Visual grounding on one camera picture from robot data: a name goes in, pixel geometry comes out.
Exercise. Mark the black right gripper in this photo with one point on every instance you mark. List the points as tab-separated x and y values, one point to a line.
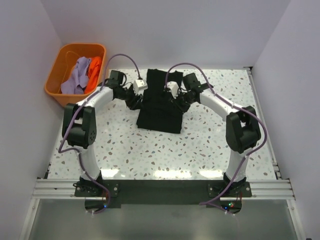
184	109

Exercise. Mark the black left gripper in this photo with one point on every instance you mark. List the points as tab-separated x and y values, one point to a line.
135	103

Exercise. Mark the black t shirt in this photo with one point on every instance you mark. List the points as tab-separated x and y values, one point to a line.
157	113

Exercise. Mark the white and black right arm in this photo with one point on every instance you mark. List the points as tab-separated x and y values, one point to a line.
242	131

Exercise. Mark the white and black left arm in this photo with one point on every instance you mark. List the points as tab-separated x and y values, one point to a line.
79	127

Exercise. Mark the orange t shirt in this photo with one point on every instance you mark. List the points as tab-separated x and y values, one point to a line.
93	74

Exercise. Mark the lavender t shirt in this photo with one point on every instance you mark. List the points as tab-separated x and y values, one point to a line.
77	82

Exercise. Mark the orange plastic basket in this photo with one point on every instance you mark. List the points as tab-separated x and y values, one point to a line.
64	64

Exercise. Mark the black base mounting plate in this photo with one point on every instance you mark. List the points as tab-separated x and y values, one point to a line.
113	194

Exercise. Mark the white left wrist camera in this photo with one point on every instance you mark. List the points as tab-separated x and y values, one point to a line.
139	85

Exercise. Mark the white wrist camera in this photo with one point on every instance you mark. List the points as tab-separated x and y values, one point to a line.
173	88
139	85

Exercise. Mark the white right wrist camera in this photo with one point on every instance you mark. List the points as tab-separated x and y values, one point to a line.
173	88

